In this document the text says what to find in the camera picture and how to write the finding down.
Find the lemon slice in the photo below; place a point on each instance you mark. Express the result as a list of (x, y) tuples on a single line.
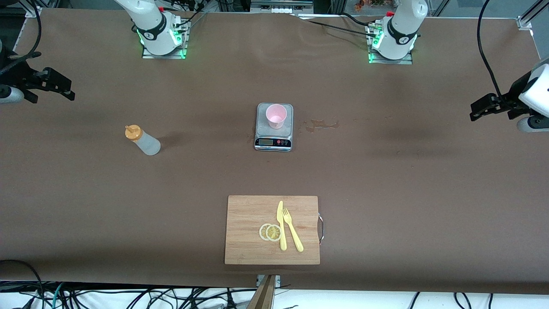
[(273, 233), (262, 232)]

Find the yellow plastic knife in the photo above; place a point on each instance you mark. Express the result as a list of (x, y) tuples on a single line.
[(280, 214)]

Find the spilled liquid puddle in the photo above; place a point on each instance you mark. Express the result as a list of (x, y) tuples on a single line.
[(319, 124)]

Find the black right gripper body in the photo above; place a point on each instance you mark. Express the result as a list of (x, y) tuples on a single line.
[(17, 78)]

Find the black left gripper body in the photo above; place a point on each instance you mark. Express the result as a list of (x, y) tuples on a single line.
[(508, 104)]

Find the aluminium frame corner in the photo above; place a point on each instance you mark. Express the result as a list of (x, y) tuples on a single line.
[(32, 12), (525, 21)]

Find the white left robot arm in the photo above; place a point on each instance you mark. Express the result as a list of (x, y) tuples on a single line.
[(403, 30)]

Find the clear sauce bottle orange cap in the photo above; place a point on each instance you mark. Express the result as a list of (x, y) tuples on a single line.
[(148, 145)]

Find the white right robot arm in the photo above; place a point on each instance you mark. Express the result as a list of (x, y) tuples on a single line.
[(154, 25)]

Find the silver digital kitchen scale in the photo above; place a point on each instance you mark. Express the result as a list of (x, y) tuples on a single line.
[(261, 128)]

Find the yellow plastic fork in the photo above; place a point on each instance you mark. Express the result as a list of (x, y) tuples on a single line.
[(294, 236)]

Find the grey power strip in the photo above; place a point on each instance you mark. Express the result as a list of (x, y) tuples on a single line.
[(283, 9)]

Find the wooden beam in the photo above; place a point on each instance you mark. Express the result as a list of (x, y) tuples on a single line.
[(263, 296)]

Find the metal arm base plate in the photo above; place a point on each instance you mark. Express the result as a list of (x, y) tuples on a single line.
[(407, 61), (148, 55)]

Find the small metal bracket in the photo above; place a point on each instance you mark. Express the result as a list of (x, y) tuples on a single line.
[(278, 280)]

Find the pink plastic cup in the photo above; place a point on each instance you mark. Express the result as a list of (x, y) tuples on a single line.
[(276, 116)]

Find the brown table cover sheet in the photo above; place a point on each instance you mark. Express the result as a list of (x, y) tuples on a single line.
[(128, 214)]

